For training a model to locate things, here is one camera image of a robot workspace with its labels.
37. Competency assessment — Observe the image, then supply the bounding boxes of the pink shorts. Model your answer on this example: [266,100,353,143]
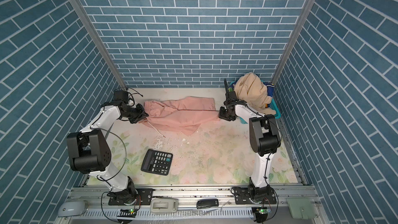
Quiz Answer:
[141,96,220,135]

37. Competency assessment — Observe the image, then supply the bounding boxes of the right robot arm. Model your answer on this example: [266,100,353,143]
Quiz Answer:
[219,97,281,204]

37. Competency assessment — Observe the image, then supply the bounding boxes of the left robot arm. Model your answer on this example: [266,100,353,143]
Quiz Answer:
[66,100,148,204]

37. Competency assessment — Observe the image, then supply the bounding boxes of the beige shorts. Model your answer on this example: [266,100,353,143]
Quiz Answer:
[234,73,276,115]

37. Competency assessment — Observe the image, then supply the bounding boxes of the teal plastic basket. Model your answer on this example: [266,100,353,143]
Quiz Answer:
[228,80,281,124]

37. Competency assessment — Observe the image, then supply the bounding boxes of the black desk calculator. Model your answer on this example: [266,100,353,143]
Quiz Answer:
[141,149,173,176]

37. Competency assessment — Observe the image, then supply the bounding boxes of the beige plastic holder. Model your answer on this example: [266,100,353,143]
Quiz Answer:
[150,198,179,214]

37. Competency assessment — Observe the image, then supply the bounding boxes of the black car key fob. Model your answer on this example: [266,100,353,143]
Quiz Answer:
[196,199,219,209]

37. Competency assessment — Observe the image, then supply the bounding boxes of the left circuit board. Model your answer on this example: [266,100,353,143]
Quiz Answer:
[117,208,137,219]

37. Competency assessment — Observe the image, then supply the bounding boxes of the circuit board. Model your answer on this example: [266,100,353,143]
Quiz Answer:
[252,207,272,215]
[117,208,137,219]

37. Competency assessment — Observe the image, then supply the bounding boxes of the right circuit board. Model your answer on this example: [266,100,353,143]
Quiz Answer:
[252,207,272,215]

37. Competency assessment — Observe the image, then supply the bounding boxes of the grey computer mouse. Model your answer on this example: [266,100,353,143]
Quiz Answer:
[57,200,89,217]

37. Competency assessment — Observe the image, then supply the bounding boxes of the green leather wallet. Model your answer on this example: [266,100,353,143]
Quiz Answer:
[287,198,316,220]

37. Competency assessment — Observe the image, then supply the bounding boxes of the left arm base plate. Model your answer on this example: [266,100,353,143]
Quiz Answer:
[107,188,154,206]

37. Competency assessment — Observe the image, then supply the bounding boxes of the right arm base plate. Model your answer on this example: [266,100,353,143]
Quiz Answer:
[230,186,277,205]

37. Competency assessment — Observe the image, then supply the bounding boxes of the white slotted cable duct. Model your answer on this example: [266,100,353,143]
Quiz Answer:
[78,207,254,220]

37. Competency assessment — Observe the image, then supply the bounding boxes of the aluminium front rail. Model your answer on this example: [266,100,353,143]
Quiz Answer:
[67,184,320,208]

